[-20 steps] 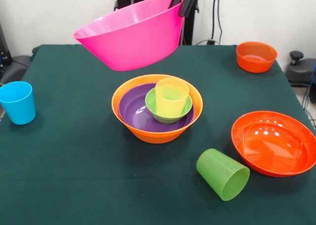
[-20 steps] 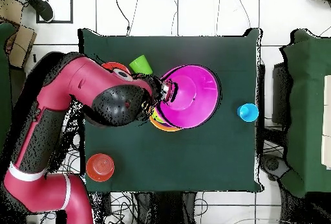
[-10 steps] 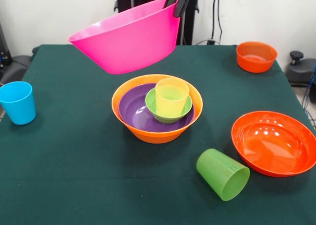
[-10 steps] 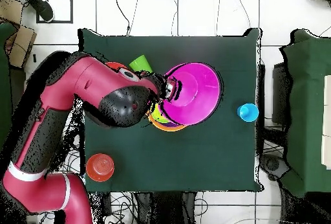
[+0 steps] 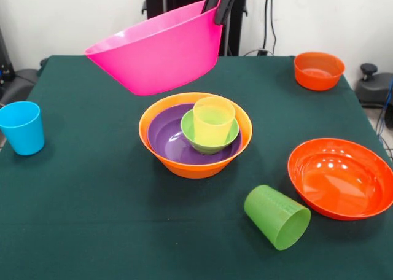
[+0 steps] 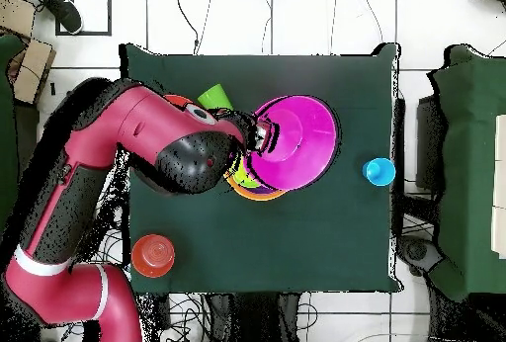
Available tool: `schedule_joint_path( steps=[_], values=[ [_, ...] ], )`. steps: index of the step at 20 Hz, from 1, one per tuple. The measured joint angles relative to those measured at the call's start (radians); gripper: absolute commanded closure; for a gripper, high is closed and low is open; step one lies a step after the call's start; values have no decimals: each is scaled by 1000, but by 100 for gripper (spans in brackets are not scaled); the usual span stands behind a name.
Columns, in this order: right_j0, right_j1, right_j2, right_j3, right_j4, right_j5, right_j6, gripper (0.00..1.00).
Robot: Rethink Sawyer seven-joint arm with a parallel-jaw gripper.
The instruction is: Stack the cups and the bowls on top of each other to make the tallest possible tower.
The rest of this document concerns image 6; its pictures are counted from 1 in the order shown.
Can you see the small orange bowl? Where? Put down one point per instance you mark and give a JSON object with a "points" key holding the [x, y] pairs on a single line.
{"points": [[154, 255]]}

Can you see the white box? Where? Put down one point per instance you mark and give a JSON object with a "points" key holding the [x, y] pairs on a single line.
{"points": [[500, 184]]}

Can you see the black power strip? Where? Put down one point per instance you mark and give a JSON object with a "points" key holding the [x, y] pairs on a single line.
{"points": [[160, 312]]}

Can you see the green cloth covered table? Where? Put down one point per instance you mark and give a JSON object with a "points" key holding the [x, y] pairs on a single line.
{"points": [[6, 120], [470, 160]]}

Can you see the black stand base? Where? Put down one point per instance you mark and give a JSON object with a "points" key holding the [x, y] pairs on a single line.
{"points": [[417, 251]]}

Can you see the black chair frame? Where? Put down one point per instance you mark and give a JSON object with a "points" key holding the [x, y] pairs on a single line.
{"points": [[25, 128]]}

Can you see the wide red-orange bowl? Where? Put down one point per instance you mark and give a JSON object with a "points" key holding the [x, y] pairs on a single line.
{"points": [[178, 101]]}

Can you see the green cup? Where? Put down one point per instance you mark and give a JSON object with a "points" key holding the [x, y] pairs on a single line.
{"points": [[215, 99]]}

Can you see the small green bowl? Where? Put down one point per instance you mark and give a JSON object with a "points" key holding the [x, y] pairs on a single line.
{"points": [[247, 186]]}

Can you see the large pink bowl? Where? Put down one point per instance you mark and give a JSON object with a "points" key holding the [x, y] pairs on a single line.
{"points": [[304, 148]]}

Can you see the dark green tablecloth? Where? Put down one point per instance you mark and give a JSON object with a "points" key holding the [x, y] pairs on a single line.
{"points": [[296, 239]]}

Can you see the cardboard box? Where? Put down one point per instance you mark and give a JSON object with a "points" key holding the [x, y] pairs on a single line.
{"points": [[14, 14], [33, 71]]}

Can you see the blue cup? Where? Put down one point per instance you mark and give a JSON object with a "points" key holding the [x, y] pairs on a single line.
{"points": [[379, 172]]}

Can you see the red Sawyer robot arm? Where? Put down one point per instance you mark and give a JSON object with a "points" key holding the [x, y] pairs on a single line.
{"points": [[118, 128]]}

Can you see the yellow cup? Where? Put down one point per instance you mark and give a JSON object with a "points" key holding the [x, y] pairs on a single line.
{"points": [[242, 178]]}

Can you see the large orange bowl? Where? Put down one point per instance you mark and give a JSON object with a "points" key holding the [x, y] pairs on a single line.
{"points": [[257, 196]]}

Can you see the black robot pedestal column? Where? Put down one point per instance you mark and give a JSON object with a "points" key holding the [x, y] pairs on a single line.
{"points": [[257, 318]]}

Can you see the person's foot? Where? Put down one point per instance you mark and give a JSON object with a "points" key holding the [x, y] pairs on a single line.
{"points": [[65, 12]]}

